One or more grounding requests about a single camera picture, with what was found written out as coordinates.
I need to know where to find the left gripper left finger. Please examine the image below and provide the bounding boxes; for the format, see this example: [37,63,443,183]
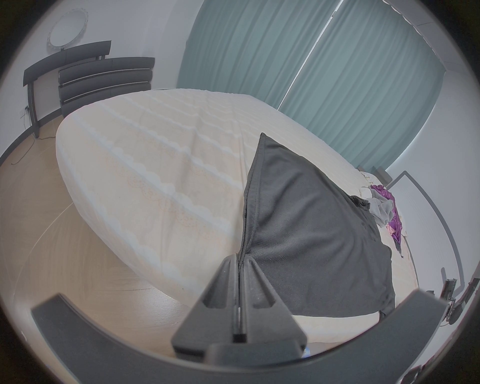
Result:
[172,254,240,353]

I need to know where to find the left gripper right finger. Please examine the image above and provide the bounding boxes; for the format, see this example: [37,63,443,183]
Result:
[239,255,307,349]

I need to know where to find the black T-shirt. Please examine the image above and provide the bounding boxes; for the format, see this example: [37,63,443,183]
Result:
[238,132,396,323]

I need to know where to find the bed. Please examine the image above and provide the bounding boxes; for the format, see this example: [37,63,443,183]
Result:
[55,88,466,346]

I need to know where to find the purple satin garment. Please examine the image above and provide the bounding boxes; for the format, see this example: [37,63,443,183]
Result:
[369,184,404,259]

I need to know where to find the white printed pillow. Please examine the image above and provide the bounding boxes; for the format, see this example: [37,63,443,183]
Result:
[358,170,387,199]

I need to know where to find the blue-green curtain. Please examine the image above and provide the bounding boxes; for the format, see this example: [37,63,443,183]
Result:
[176,0,344,109]
[277,0,447,173]

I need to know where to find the black chest of drawers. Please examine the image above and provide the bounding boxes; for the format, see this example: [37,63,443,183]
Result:
[58,57,155,117]

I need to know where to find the black dressing table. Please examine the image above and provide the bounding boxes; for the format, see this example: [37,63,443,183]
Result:
[23,40,112,139]

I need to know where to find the round white mirror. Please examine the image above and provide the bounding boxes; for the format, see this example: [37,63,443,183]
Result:
[48,9,89,51]

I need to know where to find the thin black cable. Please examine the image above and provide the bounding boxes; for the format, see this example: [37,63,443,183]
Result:
[11,107,51,166]

